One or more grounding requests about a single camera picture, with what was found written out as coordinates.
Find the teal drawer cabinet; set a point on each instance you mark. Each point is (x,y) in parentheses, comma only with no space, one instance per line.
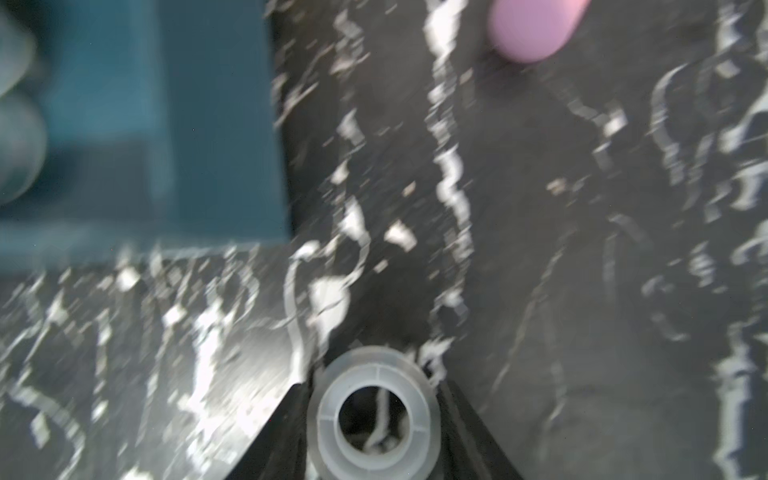
(129,126)

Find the clear tape roll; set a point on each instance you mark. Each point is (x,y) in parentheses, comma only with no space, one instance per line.
(383,367)

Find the purple pink garden fork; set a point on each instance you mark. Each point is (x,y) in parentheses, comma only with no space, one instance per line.
(528,31)

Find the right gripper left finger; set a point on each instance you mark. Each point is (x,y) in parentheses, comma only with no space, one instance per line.
(279,452)

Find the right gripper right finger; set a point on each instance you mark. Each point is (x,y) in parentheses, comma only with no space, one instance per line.
(468,450)

